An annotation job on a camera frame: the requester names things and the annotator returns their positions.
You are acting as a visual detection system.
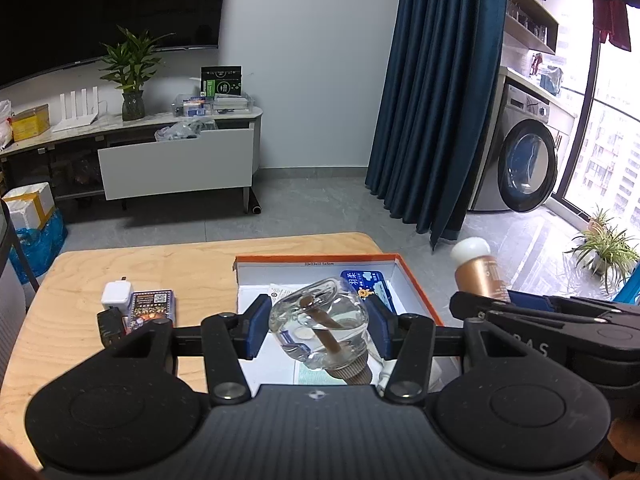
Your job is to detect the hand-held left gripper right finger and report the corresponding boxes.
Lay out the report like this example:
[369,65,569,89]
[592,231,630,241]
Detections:
[367,294,543,407]

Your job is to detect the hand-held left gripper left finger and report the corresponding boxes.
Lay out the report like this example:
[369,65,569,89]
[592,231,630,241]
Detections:
[97,294,273,408]

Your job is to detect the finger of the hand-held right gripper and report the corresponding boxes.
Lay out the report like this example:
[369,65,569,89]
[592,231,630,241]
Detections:
[508,294,622,314]
[449,291,609,329]

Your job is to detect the clear glass diffuser bottle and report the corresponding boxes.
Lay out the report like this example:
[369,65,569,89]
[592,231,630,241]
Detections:
[268,277,374,387]

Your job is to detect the rose gold bottle white cap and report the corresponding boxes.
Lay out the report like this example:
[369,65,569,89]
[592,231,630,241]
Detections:
[450,237,512,306]

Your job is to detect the white box with orange rim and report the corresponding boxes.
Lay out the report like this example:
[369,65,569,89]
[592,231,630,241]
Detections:
[234,254,463,396]

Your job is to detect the white carton box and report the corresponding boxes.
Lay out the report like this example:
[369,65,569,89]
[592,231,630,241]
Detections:
[267,282,311,306]

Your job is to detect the blue cartoon tin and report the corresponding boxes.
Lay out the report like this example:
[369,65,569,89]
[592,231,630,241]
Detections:
[340,269,396,312]

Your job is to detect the pale green paper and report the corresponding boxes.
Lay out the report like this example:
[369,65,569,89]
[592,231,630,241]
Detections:
[298,362,351,387]

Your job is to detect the light blue object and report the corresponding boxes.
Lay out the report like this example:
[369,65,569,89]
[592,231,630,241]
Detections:
[619,260,640,306]

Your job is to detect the potted spider plant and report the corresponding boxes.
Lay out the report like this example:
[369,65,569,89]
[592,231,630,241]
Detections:
[565,225,640,296]

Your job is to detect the small potted plant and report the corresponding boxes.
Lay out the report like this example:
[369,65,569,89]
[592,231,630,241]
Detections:
[586,204,617,235]

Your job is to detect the purple printed card box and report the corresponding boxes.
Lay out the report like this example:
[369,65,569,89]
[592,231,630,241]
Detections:
[122,290,177,334]

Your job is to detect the silver washing machine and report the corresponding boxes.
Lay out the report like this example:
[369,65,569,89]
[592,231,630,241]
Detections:
[467,82,564,214]

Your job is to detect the white charger plug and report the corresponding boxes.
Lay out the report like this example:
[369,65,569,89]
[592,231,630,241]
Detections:
[101,276,135,313]

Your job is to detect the black power adapter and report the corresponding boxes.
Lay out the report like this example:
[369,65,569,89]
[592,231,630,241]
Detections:
[96,307,129,349]

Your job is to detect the white cabinet drawer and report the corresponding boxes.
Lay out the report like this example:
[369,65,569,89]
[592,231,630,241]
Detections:
[97,127,255,202]

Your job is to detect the laundry countertop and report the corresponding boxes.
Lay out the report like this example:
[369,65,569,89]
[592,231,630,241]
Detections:
[500,67,577,134]

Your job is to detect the crumpled clear plastic bag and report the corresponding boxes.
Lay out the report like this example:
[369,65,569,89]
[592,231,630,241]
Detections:
[155,117,219,142]

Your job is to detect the blue bag on countertop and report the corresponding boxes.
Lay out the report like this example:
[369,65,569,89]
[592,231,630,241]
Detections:
[540,66,565,96]

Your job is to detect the dark blue curtain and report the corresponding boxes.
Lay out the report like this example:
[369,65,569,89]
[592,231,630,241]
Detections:
[365,0,510,251]

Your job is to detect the clear plastic storage box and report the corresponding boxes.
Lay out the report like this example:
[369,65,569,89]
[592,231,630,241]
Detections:
[172,94,216,117]

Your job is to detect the blue plastic bag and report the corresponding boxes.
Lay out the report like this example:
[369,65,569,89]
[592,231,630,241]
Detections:
[7,210,69,286]

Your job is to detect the black and green box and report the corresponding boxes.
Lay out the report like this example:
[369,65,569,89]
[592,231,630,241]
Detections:
[201,65,244,99]

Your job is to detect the grey cabinet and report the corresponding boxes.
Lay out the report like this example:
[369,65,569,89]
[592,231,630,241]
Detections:
[0,200,40,386]

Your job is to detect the white foam box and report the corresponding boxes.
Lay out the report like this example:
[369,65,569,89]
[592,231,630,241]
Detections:
[2,182,56,231]

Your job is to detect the white television cabinet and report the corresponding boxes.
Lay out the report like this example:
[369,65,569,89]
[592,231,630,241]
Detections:
[0,105,264,216]

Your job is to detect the white router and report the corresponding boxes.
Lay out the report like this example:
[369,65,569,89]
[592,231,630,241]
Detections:
[52,87,100,133]

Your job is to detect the green plant in glass vase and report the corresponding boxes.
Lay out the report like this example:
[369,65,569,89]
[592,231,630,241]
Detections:
[99,25,176,122]

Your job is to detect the red hanging garment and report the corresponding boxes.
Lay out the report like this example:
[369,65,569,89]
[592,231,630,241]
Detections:
[592,0,632,52]

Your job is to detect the yellow box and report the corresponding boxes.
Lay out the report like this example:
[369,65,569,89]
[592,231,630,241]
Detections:
[11,104,51,142]

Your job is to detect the white plastic bag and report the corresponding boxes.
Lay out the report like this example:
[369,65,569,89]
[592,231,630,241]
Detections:
[0,100,14,152]

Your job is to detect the black television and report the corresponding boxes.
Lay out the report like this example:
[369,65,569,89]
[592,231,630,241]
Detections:
[0,0,230,87]

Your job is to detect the wall shelf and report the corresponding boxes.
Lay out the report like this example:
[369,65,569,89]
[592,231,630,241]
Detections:
[502,0,560,57]

